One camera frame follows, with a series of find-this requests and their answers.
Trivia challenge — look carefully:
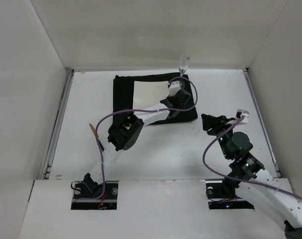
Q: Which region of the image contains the square white plate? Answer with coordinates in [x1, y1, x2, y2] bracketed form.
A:
[132, 81, 169, 109]

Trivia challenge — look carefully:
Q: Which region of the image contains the clear champagne glass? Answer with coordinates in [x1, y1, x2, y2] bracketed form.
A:
[174, 53, 190, 90]

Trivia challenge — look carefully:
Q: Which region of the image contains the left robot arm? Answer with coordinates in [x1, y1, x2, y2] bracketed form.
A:
[73, 89, 198, 202]

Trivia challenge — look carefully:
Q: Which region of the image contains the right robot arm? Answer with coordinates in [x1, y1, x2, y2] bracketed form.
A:
[201, 110, 302, 239]

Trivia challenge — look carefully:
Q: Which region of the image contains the black cloth placemat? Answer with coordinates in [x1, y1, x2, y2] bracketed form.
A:
[113, 73, 198, 125]

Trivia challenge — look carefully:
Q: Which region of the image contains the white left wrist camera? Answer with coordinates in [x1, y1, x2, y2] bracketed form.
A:
[168, 80, 182, 97]

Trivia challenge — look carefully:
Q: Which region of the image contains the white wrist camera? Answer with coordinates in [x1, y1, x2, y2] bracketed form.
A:
[235, 109, 249, 124]
[168, 80, 182, 97]

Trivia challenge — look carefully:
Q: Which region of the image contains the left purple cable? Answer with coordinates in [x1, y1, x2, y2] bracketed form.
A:
[95, 76, 199, 200]

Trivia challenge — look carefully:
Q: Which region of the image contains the purple cable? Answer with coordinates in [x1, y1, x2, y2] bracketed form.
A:
[95, 76, 199, 200]
[202, 116, 302, 205]

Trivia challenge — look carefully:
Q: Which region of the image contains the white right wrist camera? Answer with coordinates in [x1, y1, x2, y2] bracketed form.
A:
[235, 109, 249, 124]

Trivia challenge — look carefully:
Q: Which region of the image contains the right aluminium rail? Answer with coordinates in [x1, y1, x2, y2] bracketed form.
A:
[243, 68, 282, 178]

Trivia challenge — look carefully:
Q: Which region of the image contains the aluminium rail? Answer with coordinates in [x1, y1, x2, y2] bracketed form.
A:
[40, 67, 74, 180]
[243, 68, 282, 178]

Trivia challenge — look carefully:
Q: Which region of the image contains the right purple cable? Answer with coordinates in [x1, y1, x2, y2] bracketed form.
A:
[202, 116, 302, 205]

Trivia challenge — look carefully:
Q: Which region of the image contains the left aluminium rail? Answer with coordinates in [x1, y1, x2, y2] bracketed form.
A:
[40, 67, 74, 180]

